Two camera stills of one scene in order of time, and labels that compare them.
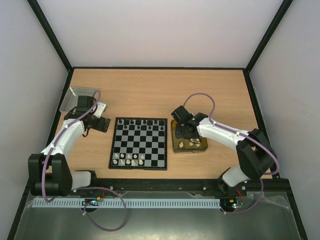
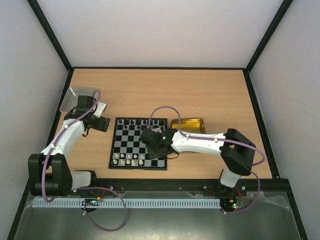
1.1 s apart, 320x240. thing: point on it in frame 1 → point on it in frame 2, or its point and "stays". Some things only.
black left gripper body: (100, 126) stays
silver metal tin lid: (70, 100) stays
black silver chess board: (139, 143) stays
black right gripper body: (186, 131) → (147, 136)
